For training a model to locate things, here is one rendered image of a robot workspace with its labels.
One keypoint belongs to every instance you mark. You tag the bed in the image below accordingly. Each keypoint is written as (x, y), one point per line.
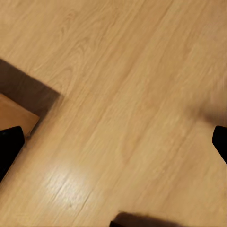
(13, 114)

